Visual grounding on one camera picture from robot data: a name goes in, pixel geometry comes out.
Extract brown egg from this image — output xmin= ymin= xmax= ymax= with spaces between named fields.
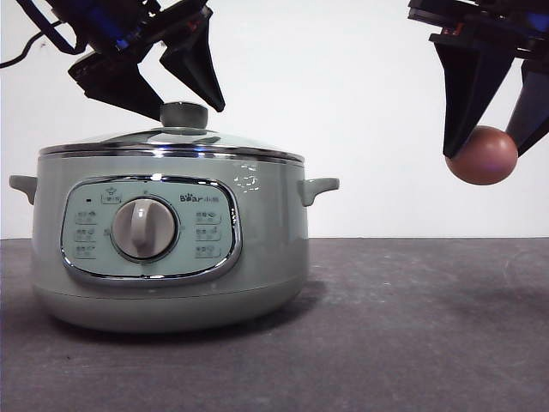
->
xmin=444 ymin=124 xmax=520 ymax=187

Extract thick black cable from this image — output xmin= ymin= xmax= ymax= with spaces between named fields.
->
xmin=29 ymin=0 xmax=81 ymax=56

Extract glass lid with green knob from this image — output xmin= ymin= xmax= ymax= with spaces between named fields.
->
xmin=39 ymin=101 xmax=306 ymax=165

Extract thin black cable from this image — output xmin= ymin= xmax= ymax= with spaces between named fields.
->
xmin=0 ymin=19 xmax=61 ymax=70

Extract pale green electric cooking pot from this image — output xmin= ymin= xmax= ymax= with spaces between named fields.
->
xmin=9 ymin=148 xmax=341 ymax=335

